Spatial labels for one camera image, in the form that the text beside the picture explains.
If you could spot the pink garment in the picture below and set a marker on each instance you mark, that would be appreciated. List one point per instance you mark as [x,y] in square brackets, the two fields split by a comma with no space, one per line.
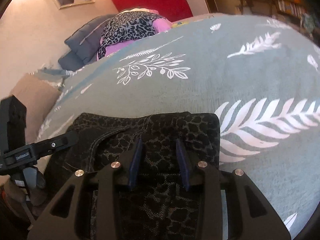
[160,26]

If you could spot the dark leopard print pants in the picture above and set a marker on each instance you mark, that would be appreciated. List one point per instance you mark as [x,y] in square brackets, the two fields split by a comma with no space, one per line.
[159,206]

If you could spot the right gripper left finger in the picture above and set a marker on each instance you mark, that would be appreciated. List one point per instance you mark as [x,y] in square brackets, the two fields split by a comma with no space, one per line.
[91,201]

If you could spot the grey leaf print bedspread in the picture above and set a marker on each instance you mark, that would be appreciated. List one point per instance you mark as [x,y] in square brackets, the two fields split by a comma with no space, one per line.
[257,74]

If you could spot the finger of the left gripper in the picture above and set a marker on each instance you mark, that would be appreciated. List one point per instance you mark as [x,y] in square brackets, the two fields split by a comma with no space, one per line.
[28,155]

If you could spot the brown cardboard box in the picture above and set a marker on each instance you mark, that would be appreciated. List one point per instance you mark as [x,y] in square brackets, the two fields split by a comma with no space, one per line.
[38,97]

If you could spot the wooden bookshelf with books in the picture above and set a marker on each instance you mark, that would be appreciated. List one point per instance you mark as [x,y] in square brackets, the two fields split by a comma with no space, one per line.
[294,10]

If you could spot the grey leopard print garment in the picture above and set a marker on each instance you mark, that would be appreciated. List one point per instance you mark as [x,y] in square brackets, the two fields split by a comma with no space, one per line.
[127,30]

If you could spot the dark grey quilted pillow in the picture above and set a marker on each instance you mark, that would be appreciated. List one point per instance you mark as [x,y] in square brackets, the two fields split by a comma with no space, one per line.
[84,44]

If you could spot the dark wooden side table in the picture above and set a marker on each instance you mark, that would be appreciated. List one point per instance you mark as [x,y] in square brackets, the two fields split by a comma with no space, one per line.
[250,4]

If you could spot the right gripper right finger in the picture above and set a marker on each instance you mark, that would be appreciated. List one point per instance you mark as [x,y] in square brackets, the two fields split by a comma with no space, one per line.
[230,205]

